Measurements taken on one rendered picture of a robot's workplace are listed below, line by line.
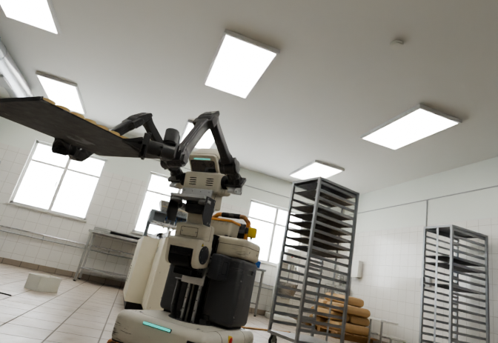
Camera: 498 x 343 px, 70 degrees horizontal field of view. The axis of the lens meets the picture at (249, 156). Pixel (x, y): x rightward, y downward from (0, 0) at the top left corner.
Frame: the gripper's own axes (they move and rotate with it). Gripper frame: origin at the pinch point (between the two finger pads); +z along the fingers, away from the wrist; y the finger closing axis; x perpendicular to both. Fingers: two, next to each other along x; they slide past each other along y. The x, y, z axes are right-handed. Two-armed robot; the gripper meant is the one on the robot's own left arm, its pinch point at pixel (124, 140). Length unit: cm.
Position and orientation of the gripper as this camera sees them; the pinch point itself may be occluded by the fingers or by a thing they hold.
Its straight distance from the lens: 147.8
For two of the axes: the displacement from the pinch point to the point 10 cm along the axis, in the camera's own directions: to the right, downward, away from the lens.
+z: -9.2, -2.6, -2.9
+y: -1.8, 9.5, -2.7
